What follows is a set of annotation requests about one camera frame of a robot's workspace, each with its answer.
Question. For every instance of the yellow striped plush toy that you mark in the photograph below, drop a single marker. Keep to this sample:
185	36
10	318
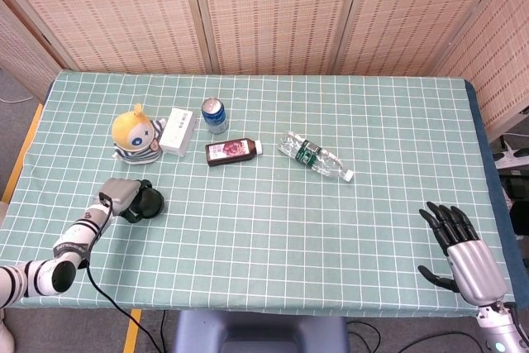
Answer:
134	138

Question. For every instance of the white cardboard box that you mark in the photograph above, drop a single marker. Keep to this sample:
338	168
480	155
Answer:
177	132

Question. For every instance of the dark red juice bottle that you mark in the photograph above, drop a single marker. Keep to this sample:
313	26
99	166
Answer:
229	152

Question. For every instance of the clear green-label water bottle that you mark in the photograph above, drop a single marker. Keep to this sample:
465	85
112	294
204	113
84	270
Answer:
314	156

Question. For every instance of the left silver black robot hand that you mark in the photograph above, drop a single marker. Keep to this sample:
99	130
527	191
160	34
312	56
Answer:
120	194

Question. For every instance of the blue drink can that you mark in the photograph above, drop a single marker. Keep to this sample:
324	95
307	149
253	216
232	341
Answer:
215	117

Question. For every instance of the bamboo folding screen panel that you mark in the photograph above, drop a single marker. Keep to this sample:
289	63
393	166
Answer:
277	14
111	14
20	51
496	59
417	14

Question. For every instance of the black round cap object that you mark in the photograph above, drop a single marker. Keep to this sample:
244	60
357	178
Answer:
153	203

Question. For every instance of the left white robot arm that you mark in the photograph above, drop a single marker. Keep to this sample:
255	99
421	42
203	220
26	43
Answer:
62	258

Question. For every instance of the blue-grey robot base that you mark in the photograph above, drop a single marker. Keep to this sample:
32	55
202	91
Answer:
260	332

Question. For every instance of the green checked tablecloth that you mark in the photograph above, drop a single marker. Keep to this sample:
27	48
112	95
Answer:
289	237

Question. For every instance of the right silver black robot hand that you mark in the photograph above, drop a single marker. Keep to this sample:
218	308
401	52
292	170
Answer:
475	270

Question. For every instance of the dark blue under cloth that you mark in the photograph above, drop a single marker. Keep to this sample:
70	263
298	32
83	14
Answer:
492	163

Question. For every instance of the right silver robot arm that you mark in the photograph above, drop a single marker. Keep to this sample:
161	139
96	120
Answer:
502	330

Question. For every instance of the black box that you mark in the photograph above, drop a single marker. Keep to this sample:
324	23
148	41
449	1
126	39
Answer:
516	187

